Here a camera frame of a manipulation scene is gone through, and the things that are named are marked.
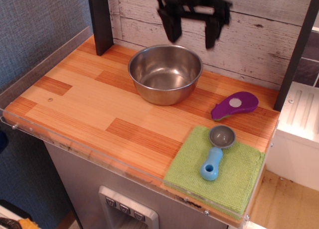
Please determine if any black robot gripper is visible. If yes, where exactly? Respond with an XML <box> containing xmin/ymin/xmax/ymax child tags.
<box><xmin>157</xmin><ymin>0</ymin><xmax>232</xmax><ymax>49</ymax></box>

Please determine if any stainless steel bowl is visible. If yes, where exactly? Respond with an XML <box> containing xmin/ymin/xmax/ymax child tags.
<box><xmin>128</xmin><ymin>45</ymin><xmax>203</xmax><ymax>106</ymax></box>

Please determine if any green towel cloth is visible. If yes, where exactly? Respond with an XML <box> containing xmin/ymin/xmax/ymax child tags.
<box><xmin>164</xmin><ymin>126</ymin><xmax>265</xmax><ymax>220</ymax></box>

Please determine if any purple toy eggplant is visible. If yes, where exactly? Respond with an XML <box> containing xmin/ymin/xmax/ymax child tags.
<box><xmin>210</xmin><ymin>91</ymin><xmax>259</xmax><ymax>121</ymax></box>

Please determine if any white toy sink unit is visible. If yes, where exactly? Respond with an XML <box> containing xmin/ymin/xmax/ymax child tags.
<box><xmin>266</xmin><ymin>82</ymin><xmax>319</xmax><ymax>190</ymax></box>

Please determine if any clear acrylic front guard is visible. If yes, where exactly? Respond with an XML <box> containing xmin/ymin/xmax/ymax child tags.
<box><xmin>0</xmin><ymin>108</ymin><xmax>280</xmax><ymax>224</ymax></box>

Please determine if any grey toy fridge cabinet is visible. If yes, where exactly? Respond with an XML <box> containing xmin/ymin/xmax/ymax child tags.
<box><xmin>45</xmin><ymin>143</ymin><xmax>230</xmax><ymax>229</ymax></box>

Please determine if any silver dispenser panel with buttons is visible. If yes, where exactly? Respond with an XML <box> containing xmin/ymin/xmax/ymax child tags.
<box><xmin>99</xmin><ymin>185</ymin><xmax>160</xmax><ymax>229</ymax></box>

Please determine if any orange black object corner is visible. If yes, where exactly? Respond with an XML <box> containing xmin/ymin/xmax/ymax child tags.
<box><xmin>0</xmin><ymin>218</ymin><xmax>39</xmax><ymax>229</ymax></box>

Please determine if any dark left vertical post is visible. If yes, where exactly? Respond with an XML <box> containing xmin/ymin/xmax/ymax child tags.
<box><xmin>88</xmin><ymin>0</ymin><xmax>114</xmax><ymax>56</ymax></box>

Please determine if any dark vertical post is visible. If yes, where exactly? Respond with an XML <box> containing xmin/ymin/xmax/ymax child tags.
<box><xmin>88</xmin><ymin>0</ymin><xmax>114</xmax><ymax>56</ymax></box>
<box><xmin>273</xmin><ymin>0</ymin><xmax>319</xmax><ymax>112</ymax></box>

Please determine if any dark right vertical post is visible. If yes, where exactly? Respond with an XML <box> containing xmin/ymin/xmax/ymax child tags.
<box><xmin>273</xmin><ymin>0</ymin><xmax>319</xmax><ymax>112</ymax></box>

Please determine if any blue handled grey scoop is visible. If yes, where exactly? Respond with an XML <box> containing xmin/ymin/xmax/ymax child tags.
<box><xmin>199</xmin><ymin>125</ymin><xmax>236</xmax><ymax>181</ymax></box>

